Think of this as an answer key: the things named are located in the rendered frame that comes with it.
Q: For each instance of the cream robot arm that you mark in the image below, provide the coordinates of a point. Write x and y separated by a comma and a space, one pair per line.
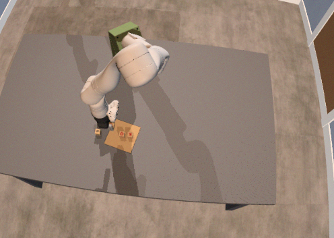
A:
136, 66

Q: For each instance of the orange square mat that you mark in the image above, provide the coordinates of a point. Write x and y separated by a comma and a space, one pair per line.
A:
126, 144

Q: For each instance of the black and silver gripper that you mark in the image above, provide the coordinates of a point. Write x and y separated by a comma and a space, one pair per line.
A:
107, 115

